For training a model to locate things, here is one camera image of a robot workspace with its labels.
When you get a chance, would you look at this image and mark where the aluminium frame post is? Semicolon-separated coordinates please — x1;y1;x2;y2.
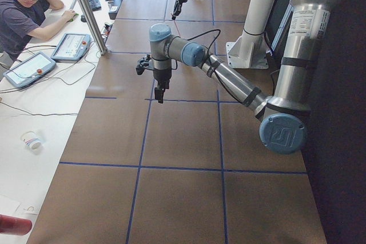
77;0;108;55

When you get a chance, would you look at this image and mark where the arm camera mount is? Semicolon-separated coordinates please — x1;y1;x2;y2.
136;54;154;75

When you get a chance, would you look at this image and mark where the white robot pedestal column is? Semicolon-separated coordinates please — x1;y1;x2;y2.
226;0;275;69

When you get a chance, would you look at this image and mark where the far teach pendant tablet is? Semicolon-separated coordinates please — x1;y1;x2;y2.
50;33;91;63

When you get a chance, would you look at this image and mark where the red cylinder roll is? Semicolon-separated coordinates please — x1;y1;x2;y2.
1;214;33;235

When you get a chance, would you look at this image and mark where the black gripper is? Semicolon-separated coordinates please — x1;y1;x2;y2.
153;68;172;103
172;0;188;17

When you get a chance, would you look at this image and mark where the near teach pendant tablet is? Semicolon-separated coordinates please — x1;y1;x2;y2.
3;52;56;88

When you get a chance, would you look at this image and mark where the seated man in dark shirt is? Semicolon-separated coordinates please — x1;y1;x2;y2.
1;0;76;61

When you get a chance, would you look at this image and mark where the white paper cup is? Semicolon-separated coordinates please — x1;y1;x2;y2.
21;131;42;150

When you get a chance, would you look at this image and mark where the teach pendant tablet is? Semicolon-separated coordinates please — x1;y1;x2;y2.
3;52;56;88
50;33;91;63

